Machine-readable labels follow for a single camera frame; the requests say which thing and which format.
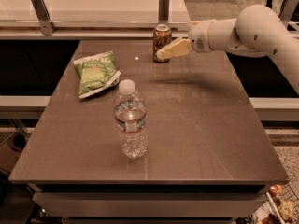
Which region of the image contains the metal divider bracket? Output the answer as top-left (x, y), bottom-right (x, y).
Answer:
top-left (158, 0), bottom-right (170, 22)
top-left (31, 0), bottom-right (56, 35)

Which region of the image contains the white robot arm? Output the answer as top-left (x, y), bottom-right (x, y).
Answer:
top-left (157, 5), bottom-right (299, 92)

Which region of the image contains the right metal divider bracket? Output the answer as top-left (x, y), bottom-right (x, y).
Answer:
top-left (158, 0), bottom-right (170, 22)

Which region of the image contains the orange soda can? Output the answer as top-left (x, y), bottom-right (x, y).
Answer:
top-left (153, 23), bottom-right (172, 63)

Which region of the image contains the green chip bag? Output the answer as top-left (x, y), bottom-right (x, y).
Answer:
top-left (73, 51), bottom-right (121, 99)

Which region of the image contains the wire basket with snacks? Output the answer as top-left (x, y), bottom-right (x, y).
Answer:
top-left (252, 185), bottom-right (299, 224)

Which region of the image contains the white desk behind divider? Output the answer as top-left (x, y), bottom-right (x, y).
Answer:
top-left (0, 0), bottom-right (189, 22)

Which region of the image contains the left metal divider bracket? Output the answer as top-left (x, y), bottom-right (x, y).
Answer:
top-left (31, 0), bottom-right (56, 35)

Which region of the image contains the clear plastic water bottle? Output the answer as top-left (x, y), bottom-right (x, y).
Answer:
top-left (114, 79), bottom-right (148, 159)

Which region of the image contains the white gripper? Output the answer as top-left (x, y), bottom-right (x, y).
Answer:
top-left (156, 20), bottom-right (214, 60)

